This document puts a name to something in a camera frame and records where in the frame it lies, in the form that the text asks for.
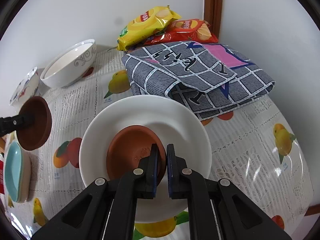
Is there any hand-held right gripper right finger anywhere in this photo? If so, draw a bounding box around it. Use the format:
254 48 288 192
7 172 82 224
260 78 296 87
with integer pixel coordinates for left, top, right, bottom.
166 144 292 240

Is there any brown wooden door frame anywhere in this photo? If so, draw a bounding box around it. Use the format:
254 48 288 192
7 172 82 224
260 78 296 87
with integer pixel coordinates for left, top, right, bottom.
203 0 223 38

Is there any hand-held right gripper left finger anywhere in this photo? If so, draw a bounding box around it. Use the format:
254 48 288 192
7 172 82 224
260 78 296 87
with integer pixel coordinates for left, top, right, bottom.
31 144 159 240

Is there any grey checked cloth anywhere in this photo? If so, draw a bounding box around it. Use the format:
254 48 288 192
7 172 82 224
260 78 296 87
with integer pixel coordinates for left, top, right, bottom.
122 41 276 120

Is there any small brown bowl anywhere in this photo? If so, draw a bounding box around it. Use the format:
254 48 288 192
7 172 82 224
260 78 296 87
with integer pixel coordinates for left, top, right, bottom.
106 125 167 182
15 96 52 151

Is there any yellow chip bag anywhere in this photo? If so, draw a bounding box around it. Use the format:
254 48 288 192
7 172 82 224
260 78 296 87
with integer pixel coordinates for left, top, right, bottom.
117 6 182 51

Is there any brown wooden baseboard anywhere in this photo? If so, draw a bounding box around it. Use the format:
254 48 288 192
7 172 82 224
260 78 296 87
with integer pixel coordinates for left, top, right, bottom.
305 199 320 216

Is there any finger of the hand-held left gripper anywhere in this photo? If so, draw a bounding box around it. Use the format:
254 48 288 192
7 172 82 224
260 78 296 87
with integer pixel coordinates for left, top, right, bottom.
0 114 35 137

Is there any blue square plate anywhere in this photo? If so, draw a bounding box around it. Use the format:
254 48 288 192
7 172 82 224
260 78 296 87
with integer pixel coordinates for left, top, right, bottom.
3 141 23 202

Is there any red chip bag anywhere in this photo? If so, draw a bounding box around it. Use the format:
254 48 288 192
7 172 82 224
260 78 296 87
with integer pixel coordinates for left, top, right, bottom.
144 19 218 46

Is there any large white ornamented bowl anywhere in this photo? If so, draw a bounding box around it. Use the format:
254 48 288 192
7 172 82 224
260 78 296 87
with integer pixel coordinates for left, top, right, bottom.
40 39 97 88

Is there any blue patterned bowl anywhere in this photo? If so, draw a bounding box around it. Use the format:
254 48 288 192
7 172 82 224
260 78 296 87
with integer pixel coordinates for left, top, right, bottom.
9 66 40 106

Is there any red paper bag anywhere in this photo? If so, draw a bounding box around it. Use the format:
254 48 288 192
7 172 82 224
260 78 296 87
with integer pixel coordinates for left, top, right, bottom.
0 161 5 194

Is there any plain white bowl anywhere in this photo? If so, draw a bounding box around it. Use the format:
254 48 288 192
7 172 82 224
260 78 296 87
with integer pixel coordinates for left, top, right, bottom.
79 95 212 223

